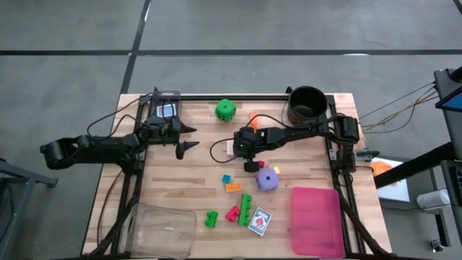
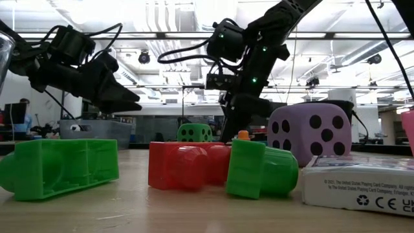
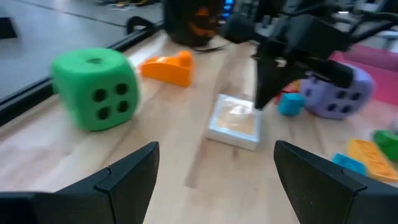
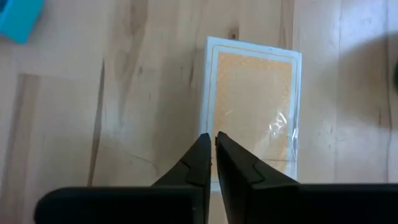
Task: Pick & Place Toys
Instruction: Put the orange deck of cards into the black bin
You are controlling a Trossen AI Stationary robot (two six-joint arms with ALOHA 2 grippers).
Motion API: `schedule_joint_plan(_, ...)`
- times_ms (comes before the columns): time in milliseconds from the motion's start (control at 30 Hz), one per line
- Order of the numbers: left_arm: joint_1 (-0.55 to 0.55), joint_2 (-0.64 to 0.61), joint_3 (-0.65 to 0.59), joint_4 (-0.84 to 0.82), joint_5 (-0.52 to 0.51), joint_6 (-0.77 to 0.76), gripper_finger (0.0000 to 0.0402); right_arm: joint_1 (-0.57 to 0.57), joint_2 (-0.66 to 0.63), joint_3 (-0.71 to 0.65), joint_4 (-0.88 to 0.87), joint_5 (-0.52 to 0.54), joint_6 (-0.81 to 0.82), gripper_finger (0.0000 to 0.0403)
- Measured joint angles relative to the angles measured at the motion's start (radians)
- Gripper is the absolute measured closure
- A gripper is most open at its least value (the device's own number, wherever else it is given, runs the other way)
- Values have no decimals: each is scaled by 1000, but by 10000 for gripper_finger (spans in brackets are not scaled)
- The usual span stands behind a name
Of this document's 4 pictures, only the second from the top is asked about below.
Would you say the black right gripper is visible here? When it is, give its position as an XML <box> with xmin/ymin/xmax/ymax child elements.
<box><xmin>221</xmin><ymin>69</ymin><xmax>271</xmax><ymax>143</ymax></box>

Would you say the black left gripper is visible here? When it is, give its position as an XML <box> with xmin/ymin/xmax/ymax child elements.
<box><xmin>30</xmin><ymin>53</ymin><xmax>143</xmax><ymax>114</ymax></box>

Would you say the green foam die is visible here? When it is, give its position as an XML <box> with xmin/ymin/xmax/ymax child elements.
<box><xmin>177</xmin><ymin>123</ymin><xmax>213</xmax><ymax>143</ymax></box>

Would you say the long green toy brick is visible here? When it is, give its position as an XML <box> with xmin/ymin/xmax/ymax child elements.
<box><xmin>225</xmin><ymin>139</ymin><xmax>300</xmax><ymax>200</ymax></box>

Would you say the red toy brick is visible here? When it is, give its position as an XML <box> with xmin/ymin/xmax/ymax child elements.
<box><xmin>148</xmin><ymin>141</ymin><xmax>232</xmax><ymax>192</ymax></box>

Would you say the short green toy brick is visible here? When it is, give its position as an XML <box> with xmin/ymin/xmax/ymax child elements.
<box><xmin>0</xmin><ymin>139</ymin><xmax>120</xmax><ymax>202</ymax></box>

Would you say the purple foam die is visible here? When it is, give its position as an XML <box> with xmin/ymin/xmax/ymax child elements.
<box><xmin>267</xmin><ymin>103</ymin><xmax>353</xmax><ymax>168</ymax></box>

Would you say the clear plastic bin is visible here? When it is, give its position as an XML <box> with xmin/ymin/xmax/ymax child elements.
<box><xmin>0</xmin><ymin>30</ymin><xmax>16</xmax><ymax>96</ymax></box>

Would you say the blue white playing card box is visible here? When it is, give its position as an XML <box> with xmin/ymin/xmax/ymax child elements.
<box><xmin>301</xmin><ymin>155</ymin><xmax>414</xmax><ymax>217</ymax></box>

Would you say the grey translucent plastic bin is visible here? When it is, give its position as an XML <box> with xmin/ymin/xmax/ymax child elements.
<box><xmin>59</xmin><ymin>119</ymin><xmax>133</xmax><ymax>151</ymax></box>

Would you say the black monitor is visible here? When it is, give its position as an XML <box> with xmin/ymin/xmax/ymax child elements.
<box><xmin>258</xmin><ymin>101</ymin><xmax>289</xmax><ymax>119</ymax></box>
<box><xmin>3</xmin><ymin>102</ymin><xmax>28</xmax><ymax>126</ymax></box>

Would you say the person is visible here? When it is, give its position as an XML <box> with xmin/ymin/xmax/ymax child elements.
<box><xmin>14</xmin><ymin>98</ymin><xmax>33</xmax><ymax>133</ymax></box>

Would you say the black pumpkin face bucket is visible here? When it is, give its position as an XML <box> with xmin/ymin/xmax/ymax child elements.
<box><xmin>289</xmin><ymin>99</ymin><xmax>355</xmax><ymax>133</ymax></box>

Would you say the pink plastic tray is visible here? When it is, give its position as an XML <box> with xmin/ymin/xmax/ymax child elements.
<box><xmin>400</xmin><ymin>109</ymin><xmax>414</xmax><ymax>157</ymax></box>

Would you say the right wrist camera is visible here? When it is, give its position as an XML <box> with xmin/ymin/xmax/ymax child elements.
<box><xmin>204</xmin><ymin>73</ymin><xmax>242</xmax><ymax>91</ymax></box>

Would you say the thin black cable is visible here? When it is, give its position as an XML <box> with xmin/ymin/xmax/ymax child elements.
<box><xmin>43</xmin><ymin>89</ymin><xmax>78</xmax><ymax>122</ymax></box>

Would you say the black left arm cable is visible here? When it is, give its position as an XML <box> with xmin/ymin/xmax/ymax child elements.
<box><xmin>77</xmin><ymin>22</ymin><xmax>124</xmax><ymax>62</ymax></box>

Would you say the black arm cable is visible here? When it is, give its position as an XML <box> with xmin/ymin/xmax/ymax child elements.
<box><xmin>77</xmin><ymin>22</ymin><xmax>124</xmax><ymax>62</ymax></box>
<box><xmin>157</xmin><ymin>38</ymin><xmax>227</xmax><ymax>75</ymax></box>

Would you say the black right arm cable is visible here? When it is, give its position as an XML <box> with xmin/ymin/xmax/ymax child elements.
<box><xmin>157</xmin><ymin>38</ymin><xmax>227</xmax><ymax>75</ymax></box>

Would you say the black bucket cable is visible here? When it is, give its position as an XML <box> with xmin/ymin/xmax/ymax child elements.
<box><xmin>351</xmin><ymin>111</ymin><xmax>369</xmax><ymax>146</ymax></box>

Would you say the thick black cable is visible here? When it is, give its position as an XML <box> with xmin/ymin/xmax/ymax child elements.
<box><xmin>364</xmin><ymin>0</ymin><xmax>414</xmax><ymax>100</ymax></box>

